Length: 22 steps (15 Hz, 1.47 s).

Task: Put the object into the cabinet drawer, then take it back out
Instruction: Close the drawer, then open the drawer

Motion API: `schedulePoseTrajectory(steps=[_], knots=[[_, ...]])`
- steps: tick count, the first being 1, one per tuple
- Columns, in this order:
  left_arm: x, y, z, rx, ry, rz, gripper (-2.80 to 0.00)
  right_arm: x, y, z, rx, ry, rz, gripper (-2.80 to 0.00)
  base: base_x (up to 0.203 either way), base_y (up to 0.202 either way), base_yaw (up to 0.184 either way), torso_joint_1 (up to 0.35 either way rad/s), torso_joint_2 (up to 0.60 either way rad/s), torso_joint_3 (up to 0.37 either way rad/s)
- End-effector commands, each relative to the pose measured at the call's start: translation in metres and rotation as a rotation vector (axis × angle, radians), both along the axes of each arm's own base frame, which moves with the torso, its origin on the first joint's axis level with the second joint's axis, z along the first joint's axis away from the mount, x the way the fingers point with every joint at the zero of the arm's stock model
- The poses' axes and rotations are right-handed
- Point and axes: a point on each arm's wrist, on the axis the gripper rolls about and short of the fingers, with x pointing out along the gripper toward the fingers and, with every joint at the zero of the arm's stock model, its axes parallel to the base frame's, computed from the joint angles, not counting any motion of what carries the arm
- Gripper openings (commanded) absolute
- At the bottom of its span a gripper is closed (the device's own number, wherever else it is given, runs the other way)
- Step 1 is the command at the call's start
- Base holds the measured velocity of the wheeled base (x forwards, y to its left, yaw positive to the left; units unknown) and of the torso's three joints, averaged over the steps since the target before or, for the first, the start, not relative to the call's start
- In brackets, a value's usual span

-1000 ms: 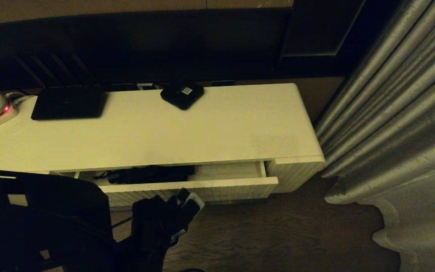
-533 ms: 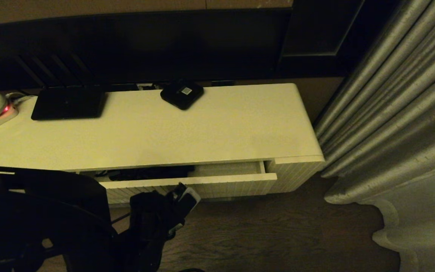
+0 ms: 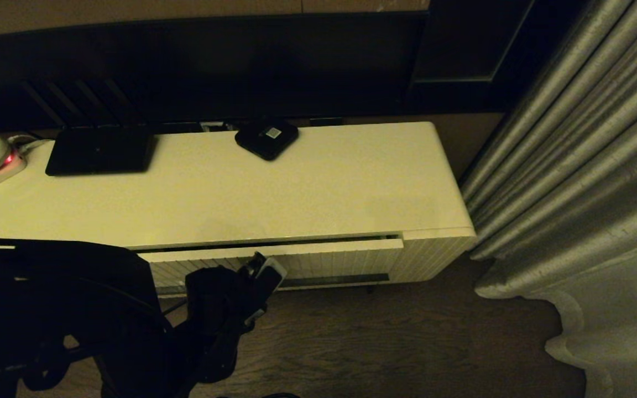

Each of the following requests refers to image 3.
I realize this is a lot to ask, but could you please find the small black square box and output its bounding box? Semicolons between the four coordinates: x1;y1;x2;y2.
234;118;300;163

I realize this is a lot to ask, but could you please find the cream fluted drawer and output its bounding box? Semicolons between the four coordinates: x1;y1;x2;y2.
139;238;405;297

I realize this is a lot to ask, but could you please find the white sheer curtain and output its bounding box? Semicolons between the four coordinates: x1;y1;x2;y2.
542;232;637;398

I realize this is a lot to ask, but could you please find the dark metal handle rail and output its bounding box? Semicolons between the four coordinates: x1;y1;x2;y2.
155;273;391;295

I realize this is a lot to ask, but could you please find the white low cabinet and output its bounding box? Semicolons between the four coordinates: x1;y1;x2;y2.
0;122;478;299

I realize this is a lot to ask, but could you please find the white power strip red light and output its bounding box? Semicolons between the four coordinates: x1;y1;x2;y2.
0;150;28;189

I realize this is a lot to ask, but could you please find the grey textured curtain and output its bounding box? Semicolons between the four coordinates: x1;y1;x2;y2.
458;0;637;302

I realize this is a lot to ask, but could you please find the black flat set-top box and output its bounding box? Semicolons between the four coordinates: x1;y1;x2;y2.
45;126;159;177

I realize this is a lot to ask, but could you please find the white power cord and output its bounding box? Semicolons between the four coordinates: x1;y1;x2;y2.
8;133;55;155

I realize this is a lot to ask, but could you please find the black television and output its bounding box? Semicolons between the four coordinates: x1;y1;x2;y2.
0;10;430;136

